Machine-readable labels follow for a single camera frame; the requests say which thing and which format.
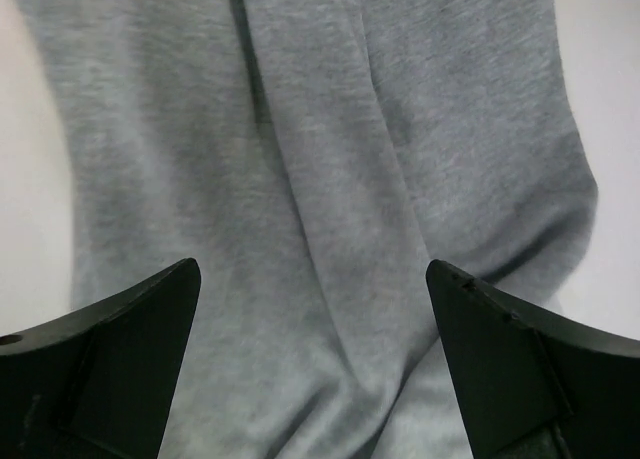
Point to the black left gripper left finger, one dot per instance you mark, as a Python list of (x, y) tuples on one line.
[(99, 382)]

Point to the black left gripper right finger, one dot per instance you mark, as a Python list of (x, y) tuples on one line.
[(531, 383)]

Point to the grey tank top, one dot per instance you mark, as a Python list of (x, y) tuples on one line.
[(314, 156)]

